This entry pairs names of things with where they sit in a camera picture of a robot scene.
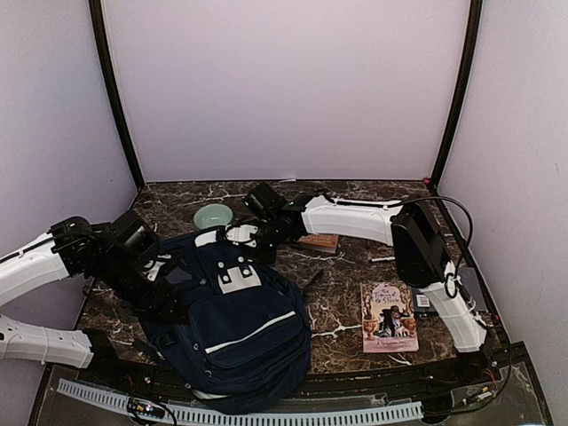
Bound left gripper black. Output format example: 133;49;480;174
98;249;189;323

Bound navy blue student backpack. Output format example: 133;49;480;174
140;228;312;406

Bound Taming of the Shrew book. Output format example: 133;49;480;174
360;282;419;353

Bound dark blue hardcover book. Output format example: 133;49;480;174
411;267;488;317

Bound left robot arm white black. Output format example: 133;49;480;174
1;210;187;387

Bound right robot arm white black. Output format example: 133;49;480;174
225;193;488;385

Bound orange green Treehouse paperback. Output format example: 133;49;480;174
298;234;339;254

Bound pale green bowl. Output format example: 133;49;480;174
193;203;233;230

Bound small circuit board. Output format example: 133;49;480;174
127;398;166;419

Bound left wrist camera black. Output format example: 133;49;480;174
111;210;159;257

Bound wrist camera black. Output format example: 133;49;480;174
111;210;159;257
243;182;287;220

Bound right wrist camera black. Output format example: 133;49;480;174
243;182;287;220

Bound grey slotted cable duct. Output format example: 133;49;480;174
57;379;424;426

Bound right black frame post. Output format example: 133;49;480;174
430;0;484;192

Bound black frame post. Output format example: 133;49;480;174
88;0;146;192
430;0;484;192

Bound left black frame post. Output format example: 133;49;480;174
88;0;146;192

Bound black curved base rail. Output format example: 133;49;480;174
43;341;525;405

